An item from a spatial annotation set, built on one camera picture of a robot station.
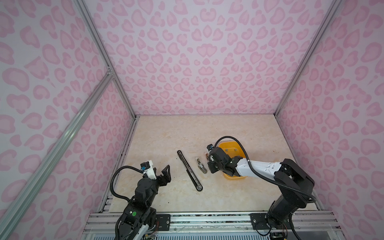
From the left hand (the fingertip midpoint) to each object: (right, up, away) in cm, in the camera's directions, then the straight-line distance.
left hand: (163, 165), depth 77 cm
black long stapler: (+15, -10, +8) cm, 20 cm away
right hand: (+25, -1, +12) cm, 28 cm away
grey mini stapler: (+20, -4, +14) cm, 24 cm away
